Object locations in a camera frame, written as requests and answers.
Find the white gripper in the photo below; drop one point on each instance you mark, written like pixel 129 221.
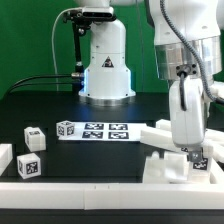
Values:
pixel 187 116

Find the white chair seat piece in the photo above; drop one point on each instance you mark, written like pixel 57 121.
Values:
pixel 173 168

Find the white sheet with tags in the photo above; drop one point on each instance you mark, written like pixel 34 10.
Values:
pixel 98 131

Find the small white tagged cube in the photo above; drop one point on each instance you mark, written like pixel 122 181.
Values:
pixel 65 128

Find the white tagged cube front left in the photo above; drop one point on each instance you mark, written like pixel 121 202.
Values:
pixel 29 165

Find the long white chair back post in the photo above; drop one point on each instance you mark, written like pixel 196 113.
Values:
pixel 213 144

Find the white U-shaped boundary frame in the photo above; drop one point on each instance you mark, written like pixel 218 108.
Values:
pixel 108 196

